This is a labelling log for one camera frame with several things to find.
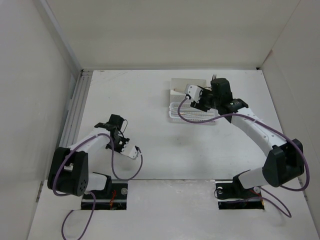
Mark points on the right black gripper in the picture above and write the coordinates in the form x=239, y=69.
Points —
x=199, y=105

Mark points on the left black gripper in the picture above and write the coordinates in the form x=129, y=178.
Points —
x=125, y=141

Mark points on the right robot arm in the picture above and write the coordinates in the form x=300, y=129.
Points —
x=284, y=157

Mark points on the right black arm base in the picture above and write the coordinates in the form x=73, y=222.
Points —
x=232, y=196

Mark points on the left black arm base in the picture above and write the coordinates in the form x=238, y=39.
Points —
x=112, y=199

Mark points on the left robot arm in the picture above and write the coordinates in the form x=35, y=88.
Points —
x=69, y=172

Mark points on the white shallow perforated tray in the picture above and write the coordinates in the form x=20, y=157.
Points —
x=173, y=116

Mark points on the white deep perforated basket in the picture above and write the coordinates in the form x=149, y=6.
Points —
x=178, y=87

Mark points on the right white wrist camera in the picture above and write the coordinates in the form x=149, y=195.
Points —
x=194, y=92

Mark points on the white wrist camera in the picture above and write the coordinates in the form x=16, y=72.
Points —
x=194, y=92
x=130, y=150

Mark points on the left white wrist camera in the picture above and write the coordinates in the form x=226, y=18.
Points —
x=130, y=150

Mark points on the aluminium rail frame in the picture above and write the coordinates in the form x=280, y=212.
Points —
x=73, y=108

